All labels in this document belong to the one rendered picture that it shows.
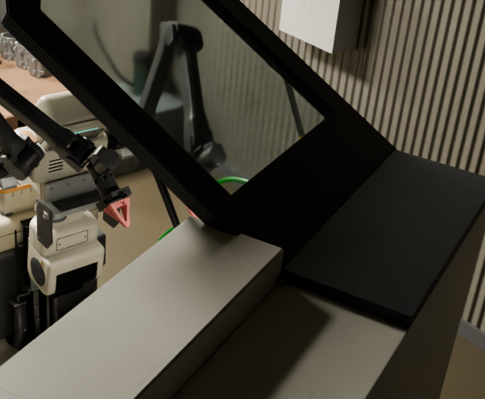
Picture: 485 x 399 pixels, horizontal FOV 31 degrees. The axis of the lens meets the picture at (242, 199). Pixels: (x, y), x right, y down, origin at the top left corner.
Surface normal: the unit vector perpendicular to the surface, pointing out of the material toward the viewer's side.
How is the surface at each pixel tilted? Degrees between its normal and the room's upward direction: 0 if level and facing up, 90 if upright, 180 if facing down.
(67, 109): 42
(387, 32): 90
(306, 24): 90
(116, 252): 0
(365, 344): 0
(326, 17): 90
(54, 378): 0
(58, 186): 90
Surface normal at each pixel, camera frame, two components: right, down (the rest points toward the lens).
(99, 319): 0.09, -0.87
